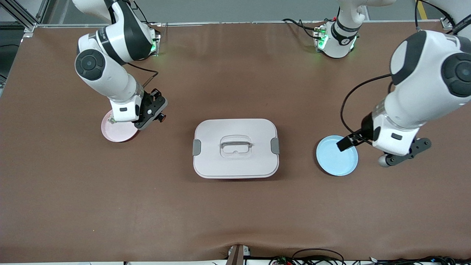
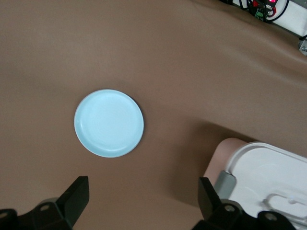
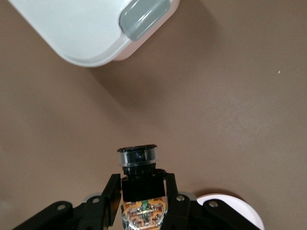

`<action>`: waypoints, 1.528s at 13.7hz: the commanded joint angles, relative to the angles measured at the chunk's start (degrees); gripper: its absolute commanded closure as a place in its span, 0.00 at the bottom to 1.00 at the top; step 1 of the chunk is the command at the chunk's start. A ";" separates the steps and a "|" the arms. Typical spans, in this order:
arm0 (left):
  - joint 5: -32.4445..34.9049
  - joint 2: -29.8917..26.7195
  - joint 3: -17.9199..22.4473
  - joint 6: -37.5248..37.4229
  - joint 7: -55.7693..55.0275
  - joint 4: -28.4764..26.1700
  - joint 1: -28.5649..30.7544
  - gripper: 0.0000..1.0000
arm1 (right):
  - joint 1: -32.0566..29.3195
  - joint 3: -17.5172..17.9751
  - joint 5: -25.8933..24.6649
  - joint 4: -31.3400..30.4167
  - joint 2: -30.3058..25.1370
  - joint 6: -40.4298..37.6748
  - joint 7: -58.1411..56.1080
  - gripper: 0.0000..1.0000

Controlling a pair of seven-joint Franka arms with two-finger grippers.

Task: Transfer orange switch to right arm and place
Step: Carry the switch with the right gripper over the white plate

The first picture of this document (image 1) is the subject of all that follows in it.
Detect light blue round plate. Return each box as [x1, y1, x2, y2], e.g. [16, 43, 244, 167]
[316, 135, 359, 177]

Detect pink round plate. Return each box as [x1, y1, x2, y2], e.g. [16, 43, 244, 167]
[101, 110, 139, 143]

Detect white lidded storage box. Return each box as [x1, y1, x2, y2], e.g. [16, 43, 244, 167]
[193, 118, 279, 179]

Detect metal table edge strip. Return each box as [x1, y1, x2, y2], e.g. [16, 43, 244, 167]
[35, 21, 444, 27]

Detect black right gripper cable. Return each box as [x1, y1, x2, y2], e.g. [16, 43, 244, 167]
[126, 63, 159, 91]

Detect black right arm base cable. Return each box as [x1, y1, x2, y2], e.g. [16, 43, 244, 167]
[132, 2, 149, 24]

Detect black arm base cable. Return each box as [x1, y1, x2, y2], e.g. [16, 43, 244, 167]
[282, 18, 321, 39]
[132, 2, 149, 24]

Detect grey lid handle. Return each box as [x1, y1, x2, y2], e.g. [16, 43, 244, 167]
[220, 140, 253, 150]

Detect black looped cable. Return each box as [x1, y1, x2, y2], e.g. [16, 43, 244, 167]
[292, 248, 345, 265]

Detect black left arm base cable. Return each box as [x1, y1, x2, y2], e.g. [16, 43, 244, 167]
[282, 18, 321, 39]

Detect black cable bundle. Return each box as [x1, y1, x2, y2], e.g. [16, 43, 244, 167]
[368, 255, 471, 265]

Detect brown camera mount post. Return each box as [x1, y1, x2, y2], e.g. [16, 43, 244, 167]
[226, 244, 251, 265]

